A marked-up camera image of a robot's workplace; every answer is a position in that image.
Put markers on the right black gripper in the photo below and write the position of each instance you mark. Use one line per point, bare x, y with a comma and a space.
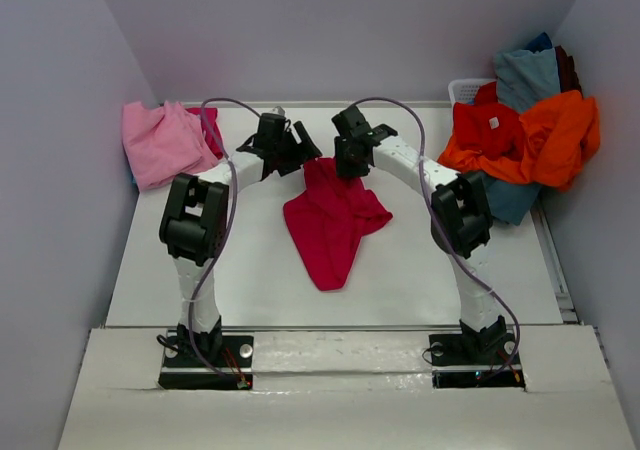
348, 158

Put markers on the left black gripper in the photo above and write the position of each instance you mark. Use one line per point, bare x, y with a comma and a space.
290, 146

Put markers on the crimson t shirt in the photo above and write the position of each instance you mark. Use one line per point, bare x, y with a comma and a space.
328, 220

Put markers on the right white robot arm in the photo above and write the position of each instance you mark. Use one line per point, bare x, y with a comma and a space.
460, 226

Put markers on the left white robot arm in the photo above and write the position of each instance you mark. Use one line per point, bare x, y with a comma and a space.
198, 215

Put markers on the magenta folded t shirt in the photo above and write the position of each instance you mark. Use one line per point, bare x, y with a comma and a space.
209, 128

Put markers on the white plastic basket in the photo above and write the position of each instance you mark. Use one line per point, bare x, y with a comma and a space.
464, 90

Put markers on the red t shirt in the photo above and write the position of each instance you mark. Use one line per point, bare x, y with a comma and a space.
488, 126

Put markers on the pink folded t shirt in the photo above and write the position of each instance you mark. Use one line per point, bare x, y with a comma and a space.
163, 142

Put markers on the light blue t shirt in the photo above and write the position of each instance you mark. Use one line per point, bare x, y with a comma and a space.
525, 78

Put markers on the orange t shirt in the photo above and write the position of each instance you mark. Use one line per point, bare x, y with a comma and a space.
561, 134

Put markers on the royal blue t shirt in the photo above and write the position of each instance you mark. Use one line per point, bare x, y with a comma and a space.
539, 43

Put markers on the dark maroon t shirt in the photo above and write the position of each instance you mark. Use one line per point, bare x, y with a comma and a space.
567, 74

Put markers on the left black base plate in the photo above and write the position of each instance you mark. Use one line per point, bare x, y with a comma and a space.
231, 369

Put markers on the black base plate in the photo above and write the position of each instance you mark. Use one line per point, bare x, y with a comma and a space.
231, 369
453, 368

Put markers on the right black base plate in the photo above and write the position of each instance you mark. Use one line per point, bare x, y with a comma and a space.
453, 368

